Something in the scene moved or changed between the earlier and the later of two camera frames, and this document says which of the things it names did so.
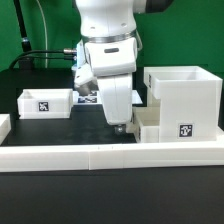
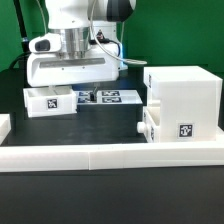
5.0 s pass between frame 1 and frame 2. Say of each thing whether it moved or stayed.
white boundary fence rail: stayed
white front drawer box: moved
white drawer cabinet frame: stayed
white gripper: moved
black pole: stayed
